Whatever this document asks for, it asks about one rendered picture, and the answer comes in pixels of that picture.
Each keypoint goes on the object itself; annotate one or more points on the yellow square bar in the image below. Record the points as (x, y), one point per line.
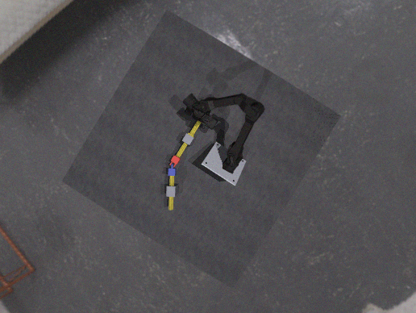
(188, 139)

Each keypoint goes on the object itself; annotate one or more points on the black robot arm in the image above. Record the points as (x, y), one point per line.
(250, 106)

